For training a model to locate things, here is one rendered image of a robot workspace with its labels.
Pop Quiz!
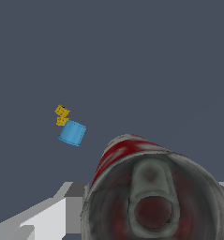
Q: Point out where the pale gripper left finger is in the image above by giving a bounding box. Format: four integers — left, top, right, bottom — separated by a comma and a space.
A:
0, 181, 90, 240

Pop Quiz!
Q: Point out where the red and silver can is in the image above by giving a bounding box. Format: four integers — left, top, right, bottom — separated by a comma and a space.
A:
80, 133, 224, 240

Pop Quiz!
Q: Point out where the yellow sponge block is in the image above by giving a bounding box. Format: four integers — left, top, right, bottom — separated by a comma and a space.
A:
55, 116, 70, 128
53, 103, 71, 118

